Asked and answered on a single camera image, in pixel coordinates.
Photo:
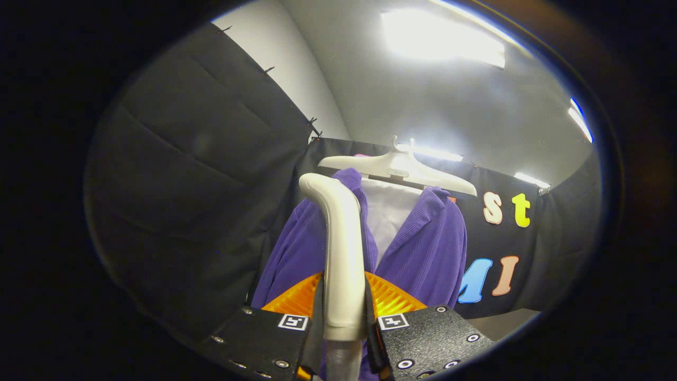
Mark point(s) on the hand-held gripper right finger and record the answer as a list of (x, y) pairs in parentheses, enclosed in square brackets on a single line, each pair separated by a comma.
[(428, 338)]

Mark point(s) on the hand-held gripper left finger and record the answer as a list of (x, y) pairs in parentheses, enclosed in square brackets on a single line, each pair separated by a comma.
[(259, 338)]

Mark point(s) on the purple jacket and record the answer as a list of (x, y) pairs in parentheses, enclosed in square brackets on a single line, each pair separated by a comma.
[(423, 254)]

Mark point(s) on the white garment steamer nozzle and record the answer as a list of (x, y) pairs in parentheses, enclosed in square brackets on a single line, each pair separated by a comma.
[(344, 264)]

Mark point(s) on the white clothes hanger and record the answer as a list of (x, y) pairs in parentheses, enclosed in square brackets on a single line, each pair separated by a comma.
[(402, 166)]

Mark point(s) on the grey cabinet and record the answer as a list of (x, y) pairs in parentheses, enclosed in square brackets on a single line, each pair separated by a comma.
[(502, 323)]

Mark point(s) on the white hanging board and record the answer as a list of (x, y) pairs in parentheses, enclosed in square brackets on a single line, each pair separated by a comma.
[(391, 217)]

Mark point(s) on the large ceiling light panel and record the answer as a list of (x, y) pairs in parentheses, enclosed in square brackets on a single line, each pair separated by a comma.
[(439, 37)]

